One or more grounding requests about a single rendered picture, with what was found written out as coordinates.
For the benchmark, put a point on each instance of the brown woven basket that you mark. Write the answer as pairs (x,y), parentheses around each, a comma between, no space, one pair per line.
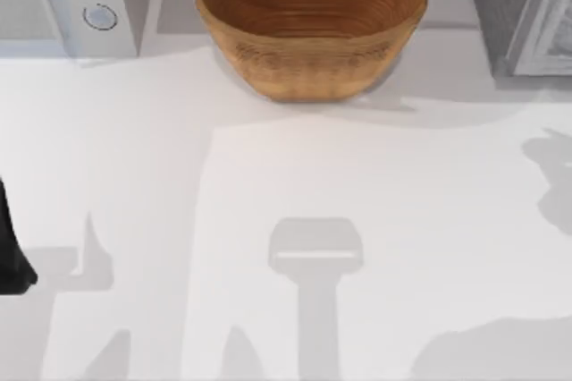
(313,19)

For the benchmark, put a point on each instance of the plain round microwave knob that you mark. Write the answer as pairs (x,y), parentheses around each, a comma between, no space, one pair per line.
(100,16)

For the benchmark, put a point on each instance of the grey cabinet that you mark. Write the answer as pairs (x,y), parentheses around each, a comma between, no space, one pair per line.
(527,14)

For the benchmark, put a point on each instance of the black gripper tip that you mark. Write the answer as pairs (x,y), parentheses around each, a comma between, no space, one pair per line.
(11,260)

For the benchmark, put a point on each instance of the pale microwave oven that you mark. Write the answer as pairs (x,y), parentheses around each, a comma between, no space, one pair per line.
(40,5)

